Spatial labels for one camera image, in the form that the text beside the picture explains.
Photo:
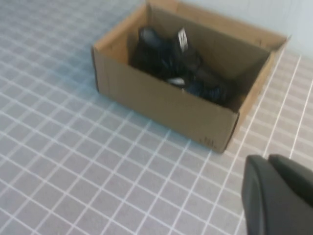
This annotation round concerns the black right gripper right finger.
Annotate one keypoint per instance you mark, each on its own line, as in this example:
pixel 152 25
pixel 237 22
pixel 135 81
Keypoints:
pixel 298 181

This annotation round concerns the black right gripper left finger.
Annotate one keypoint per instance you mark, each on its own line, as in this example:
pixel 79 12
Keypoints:
pixel 264 208

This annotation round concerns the brown cardboard shoe box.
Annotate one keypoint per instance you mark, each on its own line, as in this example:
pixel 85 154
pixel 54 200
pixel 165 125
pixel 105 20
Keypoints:
pixel 159 105

